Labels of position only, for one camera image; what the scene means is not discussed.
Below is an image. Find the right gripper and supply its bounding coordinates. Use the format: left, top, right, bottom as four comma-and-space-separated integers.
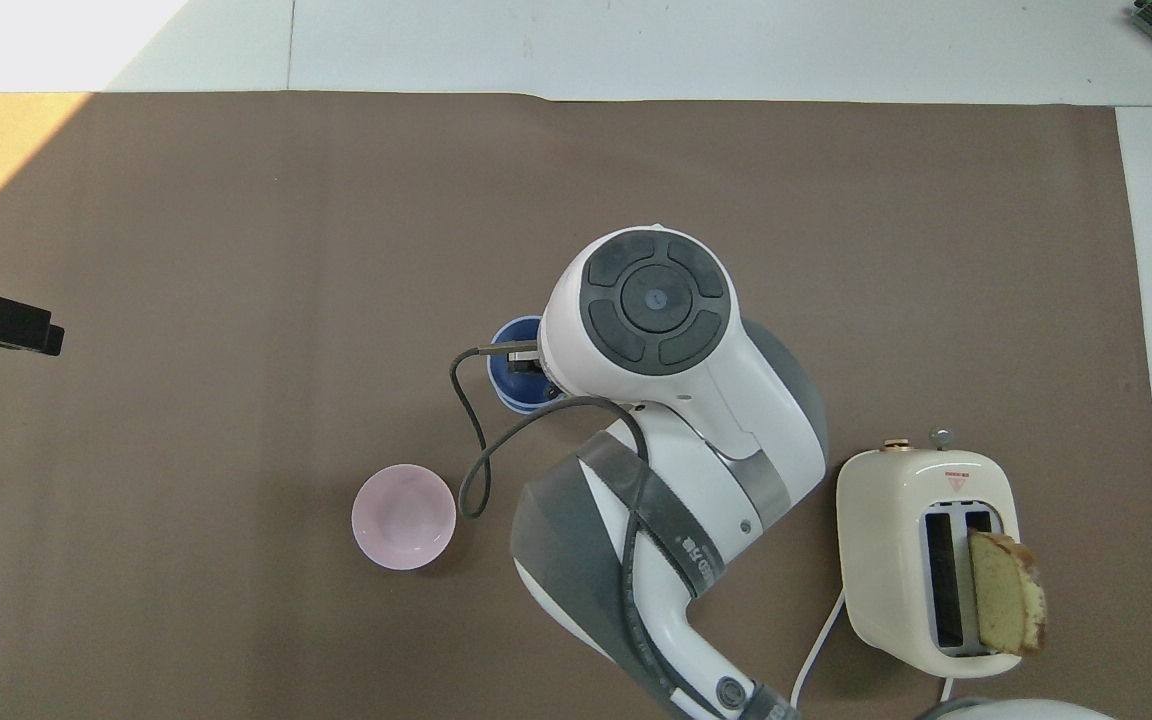
507, 351, 549, 403

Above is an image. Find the blue cup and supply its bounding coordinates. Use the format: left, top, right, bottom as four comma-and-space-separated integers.
487, 315, 569, 414

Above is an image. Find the pink bowl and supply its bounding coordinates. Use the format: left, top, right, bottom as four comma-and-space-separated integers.
351, 463, 458, 572

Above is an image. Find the cream toaster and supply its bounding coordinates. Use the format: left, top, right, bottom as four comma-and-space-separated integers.
835, 428, 1023, 681

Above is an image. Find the slice of bread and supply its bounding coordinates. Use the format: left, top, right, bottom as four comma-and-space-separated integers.
968, 529, 1048, 658

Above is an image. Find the black cable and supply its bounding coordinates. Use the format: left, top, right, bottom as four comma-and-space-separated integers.
449, 343, 697, 720

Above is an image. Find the white toaster cable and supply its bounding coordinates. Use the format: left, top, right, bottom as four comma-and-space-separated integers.
790, 588, 957, 713

